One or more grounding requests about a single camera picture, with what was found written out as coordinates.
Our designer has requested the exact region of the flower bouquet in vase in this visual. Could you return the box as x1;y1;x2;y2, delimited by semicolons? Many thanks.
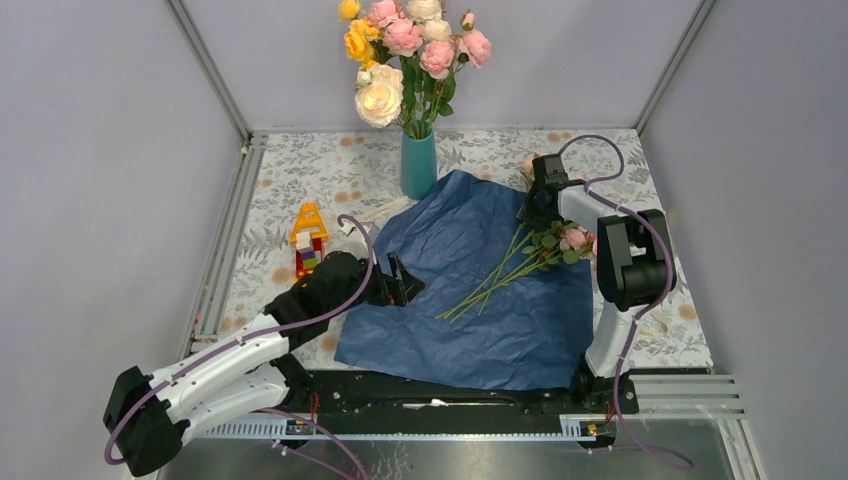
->
338;0;492;140

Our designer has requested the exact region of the teal ceramic vase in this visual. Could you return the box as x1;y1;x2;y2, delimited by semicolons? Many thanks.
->
400;131;438;200

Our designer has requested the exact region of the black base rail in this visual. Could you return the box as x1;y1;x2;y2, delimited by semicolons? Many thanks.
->
279;370;639;436

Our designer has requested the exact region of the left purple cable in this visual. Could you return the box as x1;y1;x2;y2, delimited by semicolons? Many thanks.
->
103;213;377;480

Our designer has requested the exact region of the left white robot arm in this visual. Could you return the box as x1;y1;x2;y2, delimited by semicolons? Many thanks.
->
103;252;426;477

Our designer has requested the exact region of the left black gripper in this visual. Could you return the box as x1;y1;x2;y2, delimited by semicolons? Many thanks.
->
328;250;425;318

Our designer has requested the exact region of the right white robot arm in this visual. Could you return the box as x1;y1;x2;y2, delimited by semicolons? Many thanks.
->
519;154;677;412

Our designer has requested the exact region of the pink flowers bunch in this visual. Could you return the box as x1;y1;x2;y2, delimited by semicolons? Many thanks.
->
435;153;598;326

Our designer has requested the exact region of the floral patterned table mat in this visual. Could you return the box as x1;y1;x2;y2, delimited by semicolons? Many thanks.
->
218;129;715;372

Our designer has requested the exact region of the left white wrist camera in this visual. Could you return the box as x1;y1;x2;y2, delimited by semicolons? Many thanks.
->
339;220;371;259

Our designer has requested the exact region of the yellow red toy block car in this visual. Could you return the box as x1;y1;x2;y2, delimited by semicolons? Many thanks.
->
289;202;329;281

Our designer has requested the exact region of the blue wrapping paper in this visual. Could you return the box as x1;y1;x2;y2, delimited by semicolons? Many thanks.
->
335;170;593;390

